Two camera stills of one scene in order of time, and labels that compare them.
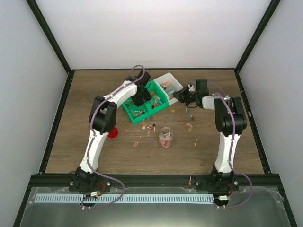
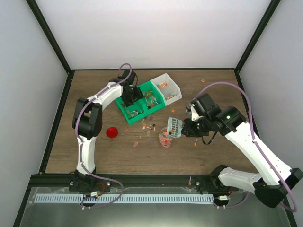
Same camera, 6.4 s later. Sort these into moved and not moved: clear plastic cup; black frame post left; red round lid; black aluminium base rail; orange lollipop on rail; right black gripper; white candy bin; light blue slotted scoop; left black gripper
Moved: light blue slotted scoop; white candy bin; right black gripper; left black gripper
Not moved: red round lid; black aluminium base rail; clear plastic cup; orange lollipop on rail; black frame post left
